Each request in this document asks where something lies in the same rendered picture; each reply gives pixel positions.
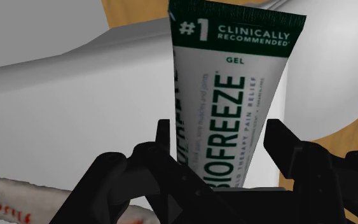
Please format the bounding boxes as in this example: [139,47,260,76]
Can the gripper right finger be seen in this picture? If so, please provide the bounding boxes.
[263,118,358,224]

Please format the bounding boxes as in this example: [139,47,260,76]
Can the white tube with red lettering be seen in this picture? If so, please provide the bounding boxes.
[0,174,161,224]

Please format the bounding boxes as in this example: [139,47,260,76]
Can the white and green gel tube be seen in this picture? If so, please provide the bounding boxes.
[168,0,307,189]

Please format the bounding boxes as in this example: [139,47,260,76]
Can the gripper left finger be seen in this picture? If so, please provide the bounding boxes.
[49,118,226,224]

